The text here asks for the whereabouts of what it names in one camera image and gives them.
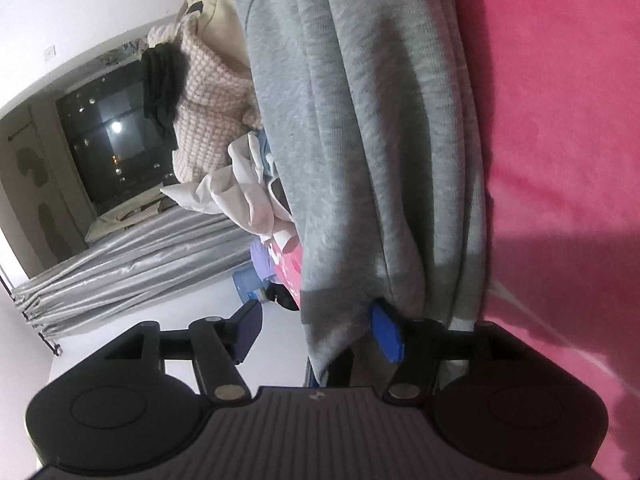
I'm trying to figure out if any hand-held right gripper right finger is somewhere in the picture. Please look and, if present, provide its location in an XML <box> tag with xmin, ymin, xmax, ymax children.
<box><xmin>369</xmin><ymin>297</ymin><xmax>538</xmax><ymax>402</ymax></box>

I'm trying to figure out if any white garment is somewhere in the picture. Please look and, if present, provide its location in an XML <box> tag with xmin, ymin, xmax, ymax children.
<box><xmin>160</xmin><ymin>132</ymin><xmax>296</xmax><ymax>248</ymax></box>

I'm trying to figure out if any black fluffy object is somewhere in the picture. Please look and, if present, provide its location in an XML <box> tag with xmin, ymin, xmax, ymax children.
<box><xmin>267</xmin><ymin>284</ymin><xmax>301</xmax><ymax>311</ymax></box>

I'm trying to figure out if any blue cream garment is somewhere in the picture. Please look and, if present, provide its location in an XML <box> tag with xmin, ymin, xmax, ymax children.
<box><xmin>252</xmin><ymin>130</ymin><xmax>278</xmax><ymax>181</ymax></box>

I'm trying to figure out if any black garment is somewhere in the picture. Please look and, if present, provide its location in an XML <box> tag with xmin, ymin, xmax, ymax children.
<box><xmin>140</xmin><ymin>42</ymin><xmax>190</xmax><ymax>151</ymax></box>

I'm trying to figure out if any blue water jug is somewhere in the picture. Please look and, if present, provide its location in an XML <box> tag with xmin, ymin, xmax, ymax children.
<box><xmin>232</xmin><ymin>267</ymin><xmax>273</xmax><ymax>303</ymax></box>

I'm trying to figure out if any grey sweatshirt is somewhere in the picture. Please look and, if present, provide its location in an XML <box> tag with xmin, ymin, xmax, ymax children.
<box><xmin>227</xmin><ymin>0</ymin><xmax>496</xmax><ymax>388</ymax></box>

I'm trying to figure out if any pink floral blanket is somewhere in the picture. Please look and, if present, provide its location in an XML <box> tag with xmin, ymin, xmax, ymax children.
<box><xmin>270</xmin><ymin>0</ymin><xmax>640</xmax><ymax>480</ymax></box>

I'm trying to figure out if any beige folded cloth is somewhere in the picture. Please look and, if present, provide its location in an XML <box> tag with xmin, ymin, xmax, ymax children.
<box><xmin>85</xmin><ymin>200</ymin><xmax>171</xmax><ymax>243</ymax></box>

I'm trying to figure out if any lavender garment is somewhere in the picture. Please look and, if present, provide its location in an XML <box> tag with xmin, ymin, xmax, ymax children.
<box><xmin>249</xmin><ymin>240</ymin><xmax>276</xmax><ymax>281</ymax></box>

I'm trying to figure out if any dark window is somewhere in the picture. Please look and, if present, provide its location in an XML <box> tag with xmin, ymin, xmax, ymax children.
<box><xmin>55</xmin><ymin>57</ymin><xmax>181</xmax><ymax>216</ymax></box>

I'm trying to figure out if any pink knit sweater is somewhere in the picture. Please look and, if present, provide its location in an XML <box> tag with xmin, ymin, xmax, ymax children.
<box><xmin>147</xmin><ymin>10</ymin><xmax>263</xmax><ymax>186</ymax></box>

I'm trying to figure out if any grey curtain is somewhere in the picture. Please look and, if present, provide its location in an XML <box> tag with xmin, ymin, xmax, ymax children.
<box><xmin>0</xmin><ymin>205</ymin><xmax>253</xmax><ymax>356</ymax></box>

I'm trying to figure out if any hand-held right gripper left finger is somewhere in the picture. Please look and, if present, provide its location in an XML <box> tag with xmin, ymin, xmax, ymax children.
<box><xmin>102</xmin><ymin>299</ymin><xmax>264</xmax><ymax>402</ymax></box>

